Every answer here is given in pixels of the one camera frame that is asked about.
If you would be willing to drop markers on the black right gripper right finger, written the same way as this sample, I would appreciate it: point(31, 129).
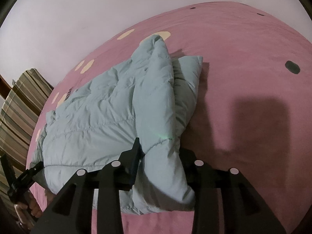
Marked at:
point(225, 201)

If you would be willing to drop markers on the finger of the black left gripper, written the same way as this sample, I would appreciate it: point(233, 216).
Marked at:
point(9, 174)
point(22, 184)

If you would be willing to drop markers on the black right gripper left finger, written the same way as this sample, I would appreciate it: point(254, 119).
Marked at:
point(71, 210)

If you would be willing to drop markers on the light blue puffer jacket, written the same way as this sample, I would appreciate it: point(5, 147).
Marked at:
point(152, 97)

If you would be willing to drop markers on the person's left hand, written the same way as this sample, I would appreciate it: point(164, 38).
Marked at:
point(32, 204)

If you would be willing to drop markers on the striped brown green cushion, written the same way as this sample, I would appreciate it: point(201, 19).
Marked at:
point(19, 115)

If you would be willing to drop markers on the pink polka dot bedsheet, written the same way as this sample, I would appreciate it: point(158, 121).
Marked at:
point(254, 105)

